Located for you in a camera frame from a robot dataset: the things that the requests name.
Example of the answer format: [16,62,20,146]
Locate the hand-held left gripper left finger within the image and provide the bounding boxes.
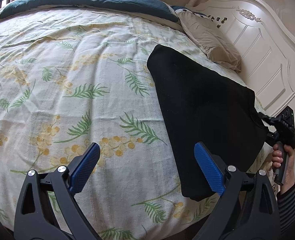
[14,142,102,240]

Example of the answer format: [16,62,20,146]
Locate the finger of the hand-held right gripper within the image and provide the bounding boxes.
[256,111,278,127]
[264,126,276,140]

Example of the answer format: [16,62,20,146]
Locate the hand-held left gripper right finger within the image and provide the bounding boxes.
[193,141,281,240]

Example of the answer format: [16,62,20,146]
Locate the black studded pants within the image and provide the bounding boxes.
[147,44,268,202]

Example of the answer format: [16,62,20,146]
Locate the person's right forearm striped sleeve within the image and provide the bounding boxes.
[277,145,295,233]

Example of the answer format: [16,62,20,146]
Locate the person's right hand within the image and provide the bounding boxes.
[272,141,295,195]

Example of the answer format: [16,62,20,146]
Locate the white carved headboard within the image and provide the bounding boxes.
[185,0,295,136]

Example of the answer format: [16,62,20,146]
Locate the floral bed sheet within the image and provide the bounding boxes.
[0,4,278,240]

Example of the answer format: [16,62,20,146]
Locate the beige pillow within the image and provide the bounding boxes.
[176,11,243,71]

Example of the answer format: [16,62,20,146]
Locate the cluster of dark headboard stickers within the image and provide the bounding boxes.
[211,16,229,28]

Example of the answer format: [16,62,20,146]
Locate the polka dot pillow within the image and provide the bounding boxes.
[174,6,213,18]

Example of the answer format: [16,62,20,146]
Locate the dark blue quilt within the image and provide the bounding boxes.
[0,0,180,23]

